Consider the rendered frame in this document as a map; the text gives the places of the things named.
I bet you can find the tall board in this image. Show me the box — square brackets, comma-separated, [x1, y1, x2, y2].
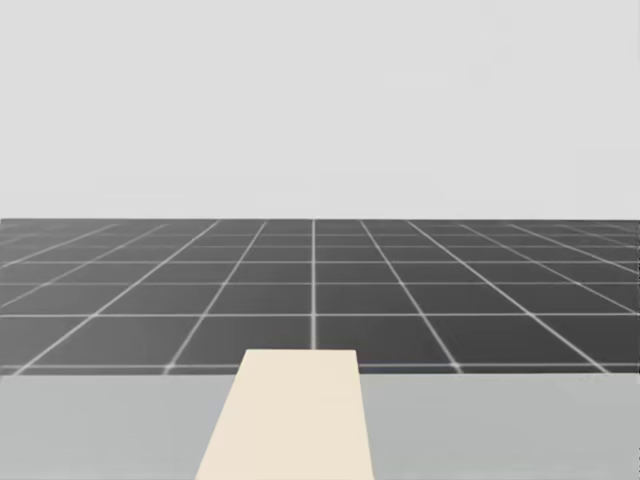
[193, 348, 376, 480]

